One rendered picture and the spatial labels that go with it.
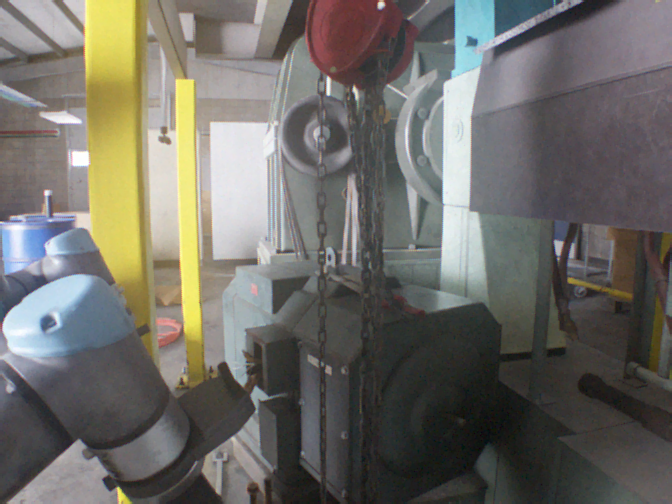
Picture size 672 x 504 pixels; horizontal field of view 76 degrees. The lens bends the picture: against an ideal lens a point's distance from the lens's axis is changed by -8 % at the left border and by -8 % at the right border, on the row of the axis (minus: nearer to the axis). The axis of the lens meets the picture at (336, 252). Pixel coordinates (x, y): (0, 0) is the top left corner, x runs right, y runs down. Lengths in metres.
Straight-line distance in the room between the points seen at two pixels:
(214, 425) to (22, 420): 0.15
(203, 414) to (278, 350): 0.66
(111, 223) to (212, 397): 0.57
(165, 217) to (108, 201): 6.06
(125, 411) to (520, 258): 1.30
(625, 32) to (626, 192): 0.30
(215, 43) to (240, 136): 4.13
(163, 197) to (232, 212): 1.00
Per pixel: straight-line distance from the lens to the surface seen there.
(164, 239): 7.02
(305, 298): 1.15
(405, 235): 1.93
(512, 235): 1.51
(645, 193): 0.92
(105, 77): 0.96
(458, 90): 1.60
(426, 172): 1.70
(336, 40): 0.78
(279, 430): 1.14
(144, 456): 0.38
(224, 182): 6.83
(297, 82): 1.85
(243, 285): 1.34
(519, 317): 1.48
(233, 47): 2.82
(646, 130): 0.93
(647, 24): 1.00
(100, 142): 0.94
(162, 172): 6.99
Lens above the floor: 1.10
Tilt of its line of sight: 8 degrees down
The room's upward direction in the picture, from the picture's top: straight up
